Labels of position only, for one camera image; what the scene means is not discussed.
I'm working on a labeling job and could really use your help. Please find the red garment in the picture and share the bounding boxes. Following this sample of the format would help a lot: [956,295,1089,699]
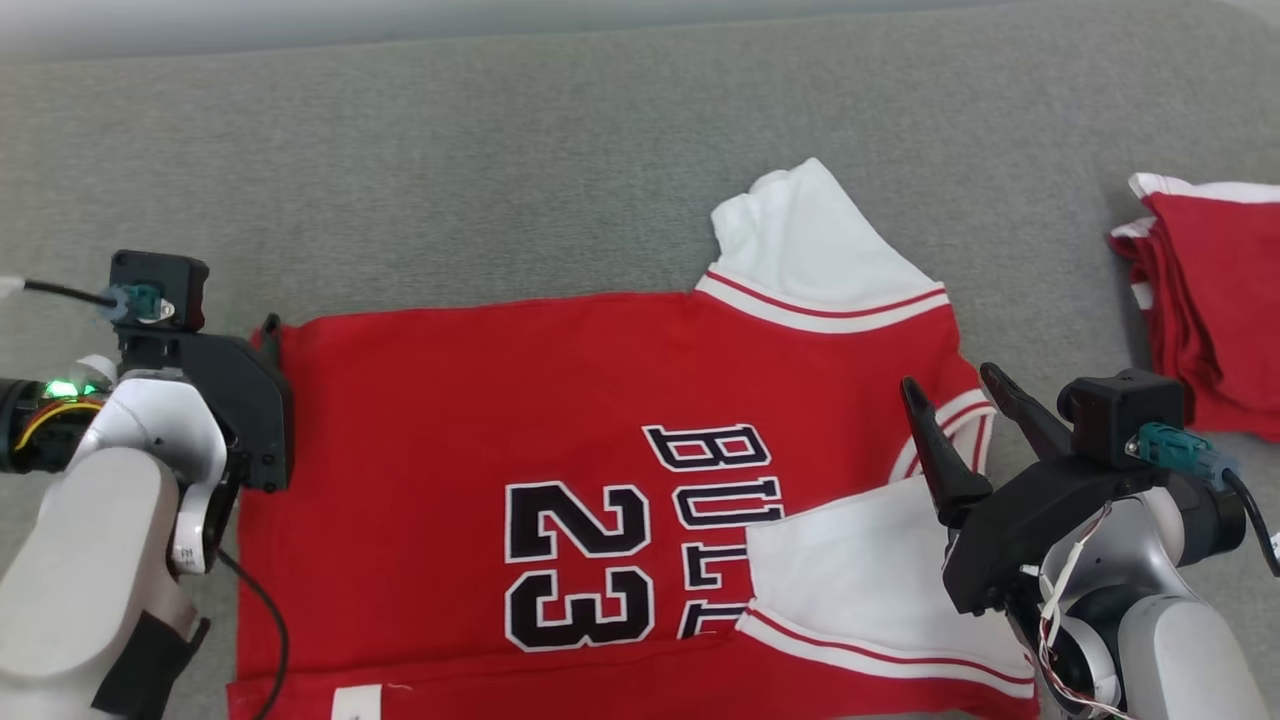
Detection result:
[1107,172,1280,444]

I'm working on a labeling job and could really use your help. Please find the thin red white wire bundle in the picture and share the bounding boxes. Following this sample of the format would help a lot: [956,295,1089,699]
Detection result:
[1035,500,1136,720]

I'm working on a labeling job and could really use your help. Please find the grey fabric sofa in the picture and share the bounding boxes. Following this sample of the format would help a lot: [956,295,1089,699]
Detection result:
[0,0,1280,720]

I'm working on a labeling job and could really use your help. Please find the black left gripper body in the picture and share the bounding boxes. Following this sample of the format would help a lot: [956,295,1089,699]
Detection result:
[118,330,294,493]

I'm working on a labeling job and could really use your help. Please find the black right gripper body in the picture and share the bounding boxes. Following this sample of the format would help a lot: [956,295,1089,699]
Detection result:
[942,460,1191,616]

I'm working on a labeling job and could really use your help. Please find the red white basketball jersey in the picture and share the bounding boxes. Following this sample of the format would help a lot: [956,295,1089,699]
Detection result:
[225,157,1041,720]

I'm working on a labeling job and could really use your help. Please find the right camera cable teal plug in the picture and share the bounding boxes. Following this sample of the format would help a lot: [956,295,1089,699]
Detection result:
[1128,422,1280,579]

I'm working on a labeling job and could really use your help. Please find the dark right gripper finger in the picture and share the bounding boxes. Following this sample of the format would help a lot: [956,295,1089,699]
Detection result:
[979,362,1076,463]
[899,376,994,528]

